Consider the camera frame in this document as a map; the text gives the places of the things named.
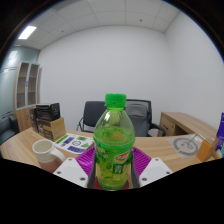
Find white and pink mug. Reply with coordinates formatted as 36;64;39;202
31;138;67;174

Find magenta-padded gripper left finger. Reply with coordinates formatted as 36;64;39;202
53;146;98;189

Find brown cardboard box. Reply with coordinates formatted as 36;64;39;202
29;107;38;133

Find orange box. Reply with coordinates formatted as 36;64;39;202
195;137;219;163

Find tan and black carton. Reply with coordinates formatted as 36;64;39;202
36;116;67;142

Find green tea drink bottle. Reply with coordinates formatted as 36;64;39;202
92;93;136;192

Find wooden side desk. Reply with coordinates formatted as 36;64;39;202
157;111;219;141

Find grey mesh office chair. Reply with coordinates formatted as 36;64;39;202
124;98;167;138

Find purple pouch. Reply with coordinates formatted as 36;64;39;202
215;112;224;139

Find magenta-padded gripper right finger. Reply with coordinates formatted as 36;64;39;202
129;146;173;189

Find dark armchair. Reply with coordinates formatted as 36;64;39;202
0;113;20;146

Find black printed box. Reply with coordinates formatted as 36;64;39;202
35;102;61;122

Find printed sticker sheet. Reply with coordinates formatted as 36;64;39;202
53;132;95;155

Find rectangular ceiling light panel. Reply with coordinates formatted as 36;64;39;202
17;25;38;40

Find black office chair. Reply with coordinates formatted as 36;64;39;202
76;100;108;134

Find wooden shelf unit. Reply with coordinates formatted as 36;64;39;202
13;60;43;133

